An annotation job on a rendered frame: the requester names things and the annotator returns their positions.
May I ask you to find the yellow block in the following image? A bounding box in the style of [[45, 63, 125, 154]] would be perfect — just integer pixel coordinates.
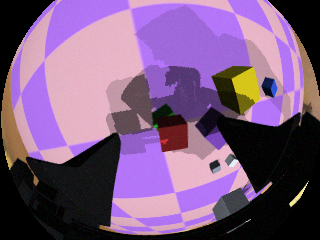
[[211, 65, 260, 115]]

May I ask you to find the blue block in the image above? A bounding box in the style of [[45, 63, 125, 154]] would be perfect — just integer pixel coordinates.
[[261, 77, 277, 97]]

